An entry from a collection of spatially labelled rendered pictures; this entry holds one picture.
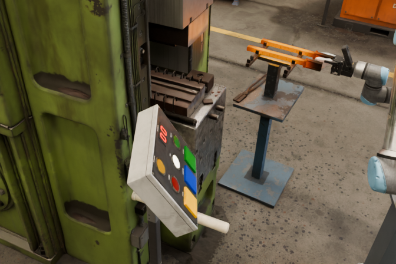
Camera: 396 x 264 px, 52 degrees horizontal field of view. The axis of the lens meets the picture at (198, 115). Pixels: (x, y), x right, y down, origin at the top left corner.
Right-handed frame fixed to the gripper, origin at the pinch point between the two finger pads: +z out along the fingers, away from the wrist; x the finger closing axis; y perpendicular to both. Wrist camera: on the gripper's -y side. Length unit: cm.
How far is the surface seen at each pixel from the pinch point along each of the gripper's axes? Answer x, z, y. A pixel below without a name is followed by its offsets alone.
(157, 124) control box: -124, 23, -25
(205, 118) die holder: -78, 29, 5
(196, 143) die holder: -88, 28, 12
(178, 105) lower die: -86, 38, -3
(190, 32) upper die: -84, 34, -38
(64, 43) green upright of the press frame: -115, 69, -37
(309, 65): -12.2, 1.8, 0.9
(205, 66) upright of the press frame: -31, 54, 9
